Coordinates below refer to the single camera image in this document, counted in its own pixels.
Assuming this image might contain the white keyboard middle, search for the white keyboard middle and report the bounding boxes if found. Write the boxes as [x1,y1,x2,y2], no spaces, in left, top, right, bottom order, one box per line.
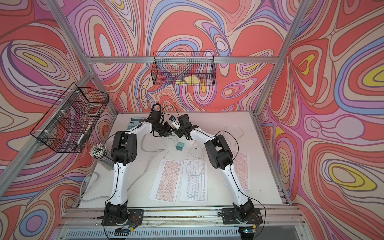
[181,160,208,203]

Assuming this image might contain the clear cup of pens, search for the clear cup of pens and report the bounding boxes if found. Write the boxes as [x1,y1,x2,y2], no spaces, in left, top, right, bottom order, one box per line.
[90,144,114,171]

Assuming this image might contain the teal USB charger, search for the teal USB charger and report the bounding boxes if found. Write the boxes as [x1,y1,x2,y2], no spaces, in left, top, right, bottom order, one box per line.
[176,142,185,151]

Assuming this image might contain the pink keyboard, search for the pink keyboard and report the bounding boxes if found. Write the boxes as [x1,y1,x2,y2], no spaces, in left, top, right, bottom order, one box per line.
[149,159,183,204]
[234,152,251,191]

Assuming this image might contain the black marker in basket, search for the black marker in basket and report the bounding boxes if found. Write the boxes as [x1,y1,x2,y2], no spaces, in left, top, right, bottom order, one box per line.
[75,134,85,152]

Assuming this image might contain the white cable of keyboard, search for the white cable of keyboard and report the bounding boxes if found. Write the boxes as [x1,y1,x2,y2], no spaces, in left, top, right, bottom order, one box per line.
[185,144,208,177]
[223,124,245,140]
[163,136,178,160]

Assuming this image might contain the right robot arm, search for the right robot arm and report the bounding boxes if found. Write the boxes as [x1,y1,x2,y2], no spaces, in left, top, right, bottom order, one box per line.
[170,114,255,218]

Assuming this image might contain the blue calculator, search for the blue calculator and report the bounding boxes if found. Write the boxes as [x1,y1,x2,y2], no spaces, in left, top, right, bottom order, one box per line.
[127,117,145,130]

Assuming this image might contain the black wire basket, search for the black wire basket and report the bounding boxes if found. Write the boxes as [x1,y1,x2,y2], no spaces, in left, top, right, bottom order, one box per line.
[151,50,217,86]
[30,84,110,153]

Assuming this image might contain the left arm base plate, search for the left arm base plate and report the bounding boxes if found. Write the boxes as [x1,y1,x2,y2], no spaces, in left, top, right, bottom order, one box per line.
[102,209,144,227]

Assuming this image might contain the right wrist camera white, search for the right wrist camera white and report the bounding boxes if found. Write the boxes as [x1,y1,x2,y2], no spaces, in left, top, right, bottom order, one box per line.
[169,116,180,130]

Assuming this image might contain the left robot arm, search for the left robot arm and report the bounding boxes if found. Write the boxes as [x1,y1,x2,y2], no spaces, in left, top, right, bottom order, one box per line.
[106,104,172,206]

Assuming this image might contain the black wire basket left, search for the black wire basket left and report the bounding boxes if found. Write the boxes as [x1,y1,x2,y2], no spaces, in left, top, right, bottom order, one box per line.
[30,84,110,153]

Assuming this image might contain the yellow sticky notes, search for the yellow sticky notes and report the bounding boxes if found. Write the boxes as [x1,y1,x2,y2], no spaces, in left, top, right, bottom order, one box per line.
[175,75,201,86]

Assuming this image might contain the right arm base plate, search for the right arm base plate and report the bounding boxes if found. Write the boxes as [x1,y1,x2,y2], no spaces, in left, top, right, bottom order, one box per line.
[218,208,264,226]

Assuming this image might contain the black wire basket back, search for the black wire basket back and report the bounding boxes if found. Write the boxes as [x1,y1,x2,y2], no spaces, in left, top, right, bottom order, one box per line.
[151,50,217,86]

